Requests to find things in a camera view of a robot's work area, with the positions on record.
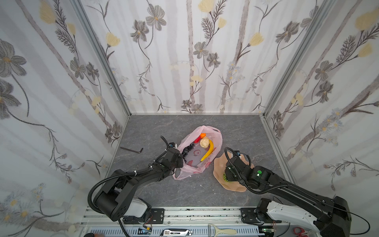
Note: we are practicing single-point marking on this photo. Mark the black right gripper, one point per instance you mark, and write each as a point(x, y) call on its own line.
point(230, 174)

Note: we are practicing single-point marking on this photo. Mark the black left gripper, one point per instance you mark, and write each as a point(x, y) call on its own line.
point(178, 158)

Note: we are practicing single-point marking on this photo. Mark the pink scalloped plate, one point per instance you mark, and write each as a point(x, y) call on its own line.
point(220, 165)

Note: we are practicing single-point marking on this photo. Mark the pink plastic bag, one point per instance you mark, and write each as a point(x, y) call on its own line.
point(194, 165)

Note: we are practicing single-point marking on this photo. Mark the red fake strawberry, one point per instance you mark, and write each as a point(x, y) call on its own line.
point(197, 139)

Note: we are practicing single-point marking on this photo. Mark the cream fake garlic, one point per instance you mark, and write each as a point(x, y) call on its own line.
point(204, 142)

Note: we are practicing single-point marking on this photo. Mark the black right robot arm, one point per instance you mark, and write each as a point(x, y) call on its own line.
point(329, 217)

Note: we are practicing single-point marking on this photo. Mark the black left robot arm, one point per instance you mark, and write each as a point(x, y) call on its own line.
point(113, 196)

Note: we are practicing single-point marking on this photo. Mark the dark fake grape bunch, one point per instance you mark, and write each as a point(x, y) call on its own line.
point(187, 150)

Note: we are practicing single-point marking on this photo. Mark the yellow fake banana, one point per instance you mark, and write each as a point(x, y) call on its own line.
point(209, 152)

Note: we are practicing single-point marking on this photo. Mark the dark hex key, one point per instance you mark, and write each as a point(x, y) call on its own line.
point(133, 151)

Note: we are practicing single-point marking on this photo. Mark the silver black utility knife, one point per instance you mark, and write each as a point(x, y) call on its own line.
point(176, 233)

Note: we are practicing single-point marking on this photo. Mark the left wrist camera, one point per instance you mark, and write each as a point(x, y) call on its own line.
point(173, 145)

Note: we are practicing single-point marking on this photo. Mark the red handled scissors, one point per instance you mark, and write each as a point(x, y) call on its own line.
point(300, 232)

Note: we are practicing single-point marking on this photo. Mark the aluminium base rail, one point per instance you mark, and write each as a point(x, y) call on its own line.
point(195, 219)

